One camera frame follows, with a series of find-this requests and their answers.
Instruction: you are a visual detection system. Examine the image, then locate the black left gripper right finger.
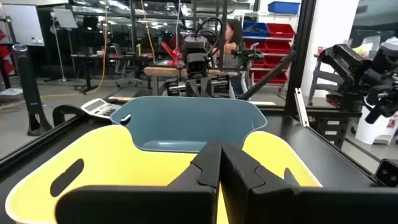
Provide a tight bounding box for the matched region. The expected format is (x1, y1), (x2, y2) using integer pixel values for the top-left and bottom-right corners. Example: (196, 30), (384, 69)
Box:
(220, 140), (398, 224)

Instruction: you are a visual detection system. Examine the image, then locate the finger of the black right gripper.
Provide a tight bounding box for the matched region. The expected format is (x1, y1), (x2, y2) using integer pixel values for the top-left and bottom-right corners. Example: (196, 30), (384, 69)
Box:
(185, 77), (200, 97)
(200, 77), (214, 97)

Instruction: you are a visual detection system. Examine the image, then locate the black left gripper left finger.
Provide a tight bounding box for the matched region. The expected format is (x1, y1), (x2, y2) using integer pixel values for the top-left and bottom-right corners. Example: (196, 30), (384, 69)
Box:
(55, 140), (222, 224)

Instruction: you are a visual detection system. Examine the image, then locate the blue plastic bin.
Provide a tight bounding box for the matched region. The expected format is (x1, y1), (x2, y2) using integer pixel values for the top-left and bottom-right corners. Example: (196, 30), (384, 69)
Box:
(109, 95), (268, 154)

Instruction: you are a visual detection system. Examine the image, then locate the yellow plastic bin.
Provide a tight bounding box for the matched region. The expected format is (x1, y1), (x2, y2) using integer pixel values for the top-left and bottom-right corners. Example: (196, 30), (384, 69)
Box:
(4, 124), (323, 224)

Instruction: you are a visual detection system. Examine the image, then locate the wooden workbench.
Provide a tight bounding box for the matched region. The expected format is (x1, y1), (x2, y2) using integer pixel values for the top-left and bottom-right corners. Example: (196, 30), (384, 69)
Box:
(143, 66), (224, 96)

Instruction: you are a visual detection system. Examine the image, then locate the red machine part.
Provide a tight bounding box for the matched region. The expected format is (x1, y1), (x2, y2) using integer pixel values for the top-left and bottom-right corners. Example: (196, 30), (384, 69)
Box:
(160, 41), (183, 66)

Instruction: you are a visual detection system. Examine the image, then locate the grey office chair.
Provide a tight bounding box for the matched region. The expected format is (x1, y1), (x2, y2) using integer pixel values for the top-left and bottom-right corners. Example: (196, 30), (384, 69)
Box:
(112, 42), (144, 88)

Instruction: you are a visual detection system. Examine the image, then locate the person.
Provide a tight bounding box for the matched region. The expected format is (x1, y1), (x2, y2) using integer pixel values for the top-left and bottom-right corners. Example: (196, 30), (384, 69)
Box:
(213, 20), (246, 97)

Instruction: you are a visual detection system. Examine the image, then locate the blue storage crate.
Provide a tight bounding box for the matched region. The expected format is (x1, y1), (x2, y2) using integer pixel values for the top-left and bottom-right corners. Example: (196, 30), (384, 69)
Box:
(243, 21), (270, 37)
(267, 1), (302, 15)

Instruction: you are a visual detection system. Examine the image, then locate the white desk calculator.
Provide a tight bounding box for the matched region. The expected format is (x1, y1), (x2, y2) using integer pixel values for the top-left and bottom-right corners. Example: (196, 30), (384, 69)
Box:
(80, 98), (123, 120)

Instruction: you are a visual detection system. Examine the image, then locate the rack of red crates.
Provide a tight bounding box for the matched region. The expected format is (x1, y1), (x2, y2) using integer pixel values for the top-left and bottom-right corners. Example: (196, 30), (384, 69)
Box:
(248, 39), (290, 85)

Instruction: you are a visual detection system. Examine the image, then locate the black desk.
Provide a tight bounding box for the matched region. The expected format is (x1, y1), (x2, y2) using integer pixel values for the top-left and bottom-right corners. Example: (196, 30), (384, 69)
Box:
(70, 53), (153, 94)

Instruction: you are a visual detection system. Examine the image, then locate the red storage crate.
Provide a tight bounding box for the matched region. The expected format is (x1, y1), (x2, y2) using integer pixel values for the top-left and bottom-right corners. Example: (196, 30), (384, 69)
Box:
(267, 22), (295, 39)

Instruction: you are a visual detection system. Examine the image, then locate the white bucket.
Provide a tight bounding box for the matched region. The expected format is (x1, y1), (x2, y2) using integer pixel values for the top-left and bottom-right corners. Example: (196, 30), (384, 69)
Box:
(355, 96), (398, 146)

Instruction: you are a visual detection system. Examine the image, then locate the grey step stool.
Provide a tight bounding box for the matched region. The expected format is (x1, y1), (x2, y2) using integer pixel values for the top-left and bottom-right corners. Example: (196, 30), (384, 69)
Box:
(307, 58), (343, 106)

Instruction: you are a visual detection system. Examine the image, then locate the white panel on stand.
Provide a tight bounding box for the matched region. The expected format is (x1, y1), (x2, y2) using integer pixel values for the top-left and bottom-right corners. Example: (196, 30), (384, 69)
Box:
(50, 7), (79, 83)

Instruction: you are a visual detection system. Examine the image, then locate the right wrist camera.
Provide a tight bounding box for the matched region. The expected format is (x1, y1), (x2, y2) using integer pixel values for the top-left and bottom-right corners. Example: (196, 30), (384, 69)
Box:
(185, 52), (210, 75)

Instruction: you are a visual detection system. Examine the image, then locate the black diagonal frame strut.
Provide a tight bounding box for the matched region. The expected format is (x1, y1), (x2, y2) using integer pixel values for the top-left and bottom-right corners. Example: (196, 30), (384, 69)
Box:
(238, 51), (297, 101)

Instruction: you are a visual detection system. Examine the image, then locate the yellow hanging cable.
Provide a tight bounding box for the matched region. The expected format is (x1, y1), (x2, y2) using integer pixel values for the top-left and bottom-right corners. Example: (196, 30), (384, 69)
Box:
(89, 0), (109, 95)

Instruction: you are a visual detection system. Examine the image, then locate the black table-level camera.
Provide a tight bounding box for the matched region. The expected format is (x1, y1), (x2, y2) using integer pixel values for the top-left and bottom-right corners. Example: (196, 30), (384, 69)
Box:
(374, 158), (398, 188)

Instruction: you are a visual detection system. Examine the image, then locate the white metal bracket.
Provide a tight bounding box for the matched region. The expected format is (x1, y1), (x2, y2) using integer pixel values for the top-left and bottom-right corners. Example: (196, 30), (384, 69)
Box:
(294, 88), (310, 128)

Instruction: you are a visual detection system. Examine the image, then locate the black frame post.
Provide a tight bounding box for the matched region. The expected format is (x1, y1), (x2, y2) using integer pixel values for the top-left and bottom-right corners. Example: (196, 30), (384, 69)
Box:
(284, 0), (317, 114)

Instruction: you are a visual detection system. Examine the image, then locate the white wall board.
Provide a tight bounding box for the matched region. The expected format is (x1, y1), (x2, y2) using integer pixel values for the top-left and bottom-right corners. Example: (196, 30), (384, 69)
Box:
(1, 3), (45, 47)

